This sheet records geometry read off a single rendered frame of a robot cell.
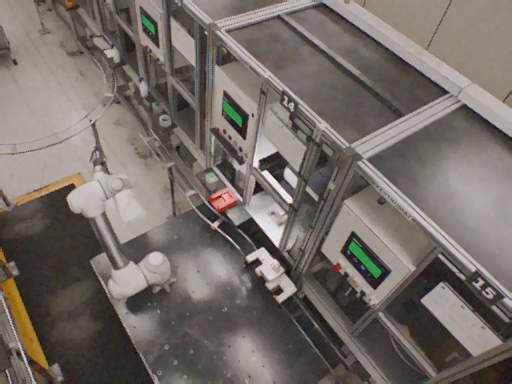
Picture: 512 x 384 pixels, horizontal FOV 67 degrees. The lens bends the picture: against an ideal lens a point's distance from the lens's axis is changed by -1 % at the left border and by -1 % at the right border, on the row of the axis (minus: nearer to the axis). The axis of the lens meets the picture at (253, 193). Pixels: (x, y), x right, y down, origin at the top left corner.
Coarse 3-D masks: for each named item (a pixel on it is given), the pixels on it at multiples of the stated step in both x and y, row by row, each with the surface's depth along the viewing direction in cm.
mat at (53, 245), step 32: (32, 192) 376; (64, 192) 379; (0, 224) 351; (32, 224) 354; (64, 224) 358; (0, 256) 333; (32, 256) 336; (64, 256) 339; (96, 256) 342; (32, 288) 319; (64, 288) 323; (96, 288) 325; (32, 320) 304; (64, 320) 307; (96, 320) 310; (32, 352) 291; (64, 352) 293; (96, 352) 296; (128, 352) 298
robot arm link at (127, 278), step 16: (80, 192) 215; (96, 192) 217; (80, 208) 215; (96, 208) 219; (96, 224) 223; (112, 240) 230; (112, 256) 232; (112, 272) 238; (128, 272) 237; (112, 288) 237; (128, 288) 239
